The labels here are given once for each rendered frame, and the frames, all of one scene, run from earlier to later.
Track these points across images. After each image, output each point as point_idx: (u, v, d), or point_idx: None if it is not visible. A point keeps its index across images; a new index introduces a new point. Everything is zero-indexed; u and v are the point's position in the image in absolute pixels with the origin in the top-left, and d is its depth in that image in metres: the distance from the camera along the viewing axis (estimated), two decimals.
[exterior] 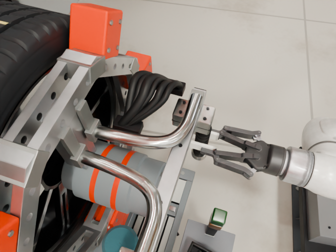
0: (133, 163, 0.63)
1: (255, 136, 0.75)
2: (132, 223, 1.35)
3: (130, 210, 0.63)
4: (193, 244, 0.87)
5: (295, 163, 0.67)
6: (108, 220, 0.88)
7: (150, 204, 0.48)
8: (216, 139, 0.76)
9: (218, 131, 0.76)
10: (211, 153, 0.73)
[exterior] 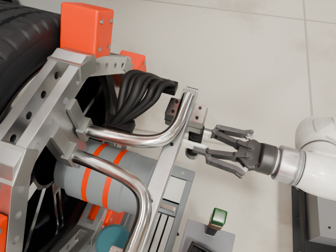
0: (125, 162, 0.63)
1: (247, 135, 0.75)
2: (128, 222, 1.35)
3: (122, 209, 0.64)
4: (193, 244, 0.87)
5: (286, 162, 0.68)
6: (103, 219, 0.88)
7: (140, 202, 0.49)
8: (209, 138, 0.76)
9: (210, 130, 0.76)
10: (203, 152, 0.73)
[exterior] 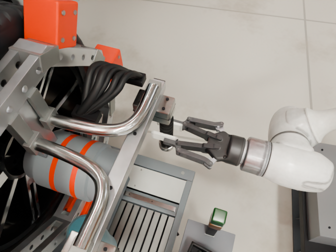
0: (92, 151, 0.64)
1: (217, 127, 0.76)
2: (113, 216, 1.36)
3: (90, 198, 0.65)
4: (193, 244, 0.87)
5: (252, 152, 0.69)
6: (79, 211, 0.89)
7: (97, 188, 0.50)
8: (180, 130, 0.78)
9: (181, 122, 0.77)
10: (173, 143, 0.74)
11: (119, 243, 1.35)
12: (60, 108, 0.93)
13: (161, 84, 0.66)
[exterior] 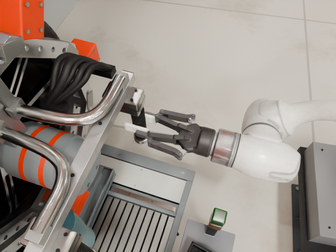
0: (61, 142, 0.65)
1: (189, 119, 0.77)
2: (98, 211, 1.37)
3: None
4: (193, 244, 0.87)
5: (220, 143, 0.70)
6: None
7: (57, 175, 0.51)
8: (153, 122, 0.79)
9: (154, 114, 0.79)
10: (145, 135, 0.75)
11: (119, 243, 1.35)
12: (39, 102, 0.95)
13: (129, 76, 0.67)
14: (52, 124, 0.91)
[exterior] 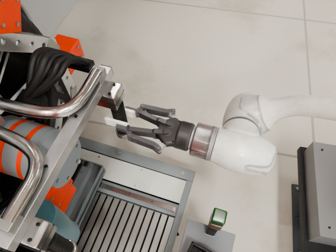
0: (39, 135, 0.66)
1: (169, 113, 0.78)
2: (87, 207, 1.38)
3: None
4: (193, 244, 0.87)
5: (198, 137, 0.71)
6: None
7: (29, 165, 0.52)
8: (134, 116, 0.80)
9: (135, 109, 0.79)
10: (125, 129, 0.76)
11: (119, 243, 1.35)
12: None
13: (107, 70, 0.68)
14: (37, 119, 0.92)
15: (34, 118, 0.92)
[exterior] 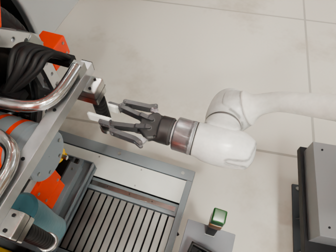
0: (20, 129, 0.67)
1: (151, 108, 0.79)
2: (77, 204, 1.39)
3: None
4: (193, 244, 0.87)
5: (178, 131, 0.72)
6: None
7: (5, 157, 0.53)
8: (117, 112, 0.81)
9: (118, 104, 0.80)
10: (107, 124, 0.77)
11: (119, 243, 1.35)
12: None
13: (87, 65, 0.69)
14: (23, 115, 0.93)
15: (20, 114, 0.93)
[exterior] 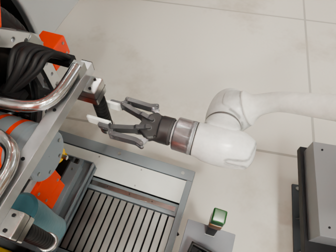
0: (20, 129, 0.67)
1: (152, 108, 0.79)
2: (77, 204, 1.39)
3: None
4: (193, 244, 0.87)
5: (178, 131, 0.72)
6: None
7: (5, 157, 0.53)
8: (119, 109, 0.81)
9: (120, 102, 0.81)
10: (107, 127, 0.77)
11: (119, 243, 1.35)
12: None
13: (87, 65, 0.69)
14: (23, 115, 0.93)
15: (20, 114, 0.93)
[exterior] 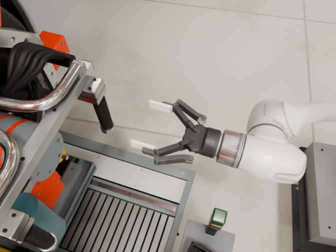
0: (20, 129, 0.67)
1: (199, 118, 0.77)
2: (77, 204, 1.39)
3: None
4: (193, 244, 0.87)
5: (226, 144, 0.70)
6: None
7: (5, 157, 0.53)
8: (170, 111, 0.81)
9: (172, 104, 0.80)
10: (152, 153, 0.73)
11: (119, 243, 1.35)
12: None
13: (87, 65, 0.69)
14: (23, 115, 0.93)
15: (20, 114, 0.93)
